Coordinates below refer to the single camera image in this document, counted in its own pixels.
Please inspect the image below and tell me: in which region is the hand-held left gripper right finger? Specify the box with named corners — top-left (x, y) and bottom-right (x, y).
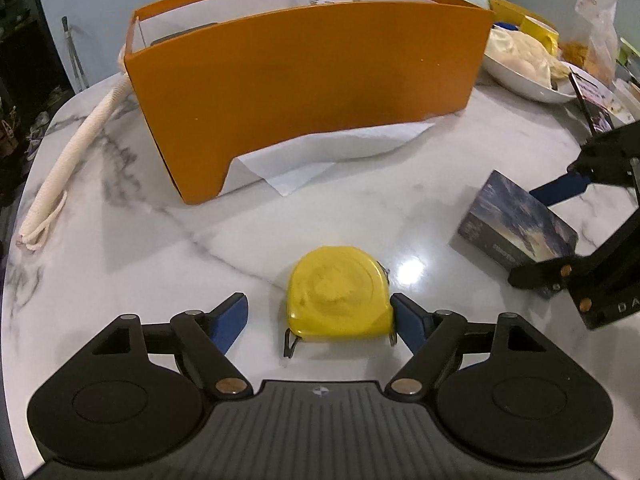
top-left (385, 292), bottom-right (546, 401)

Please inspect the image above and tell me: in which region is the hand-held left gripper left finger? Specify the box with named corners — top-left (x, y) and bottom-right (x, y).
top-left (92, 292), bottom-right (249, 401)

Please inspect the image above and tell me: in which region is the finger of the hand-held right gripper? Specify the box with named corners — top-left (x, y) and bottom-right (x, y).
top-left (507, 200), bottom-right (640, 291)
top-left (529, 120), bottom-right (640, 207)

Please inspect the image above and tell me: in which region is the dark patterned small box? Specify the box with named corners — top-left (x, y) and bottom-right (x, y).
top-left (457, 170), bottom-right (579, 301)

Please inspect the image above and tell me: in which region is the yellow tape measure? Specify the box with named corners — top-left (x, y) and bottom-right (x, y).
top-left (284, 246), bottom-right (398, 359)

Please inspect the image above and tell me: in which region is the orange cardboard box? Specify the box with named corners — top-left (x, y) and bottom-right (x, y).
top-left (122, 0), bottom-right (495, 206)

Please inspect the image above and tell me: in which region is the white bowl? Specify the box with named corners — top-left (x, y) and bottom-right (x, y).
top-left (481, 27), bottom-right (578, 105)

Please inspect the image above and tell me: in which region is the steamed bun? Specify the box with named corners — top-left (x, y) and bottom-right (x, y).
top-left (485, 27), bottom-right (551, 78)

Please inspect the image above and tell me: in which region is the clear plastic snack bag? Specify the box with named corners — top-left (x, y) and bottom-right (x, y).
top-left (560, 0), bottom-right (626, 86)

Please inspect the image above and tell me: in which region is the yellow container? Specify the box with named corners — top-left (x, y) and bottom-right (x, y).
top-left (490, 0), bottom-right (560, 56)

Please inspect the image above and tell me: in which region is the white tissue paper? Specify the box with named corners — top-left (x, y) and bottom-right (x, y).
top-left (234, 120), bottom-right (437, 197)

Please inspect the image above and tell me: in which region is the white braided rope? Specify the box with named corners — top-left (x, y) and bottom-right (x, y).
top-left (17, 45), bottom-right (132, 252)

